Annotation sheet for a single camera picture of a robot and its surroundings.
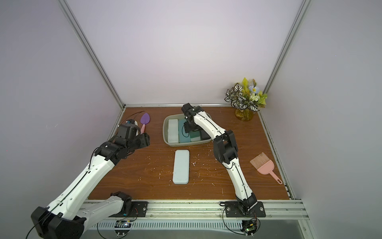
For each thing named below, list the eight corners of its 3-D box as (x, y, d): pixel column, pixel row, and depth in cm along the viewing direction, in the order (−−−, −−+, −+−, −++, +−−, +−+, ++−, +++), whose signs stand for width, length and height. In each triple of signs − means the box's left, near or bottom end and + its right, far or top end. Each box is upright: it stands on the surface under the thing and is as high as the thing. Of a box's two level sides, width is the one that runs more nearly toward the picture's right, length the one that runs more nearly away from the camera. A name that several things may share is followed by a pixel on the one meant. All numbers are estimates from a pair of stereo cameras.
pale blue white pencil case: (172, 184, 83) (171, 183, 81) (175, 151, 96) (174, 150, 94) (189, 184, 83) (188, 183, 81) (190, 151, 96) (189, 150, 94)
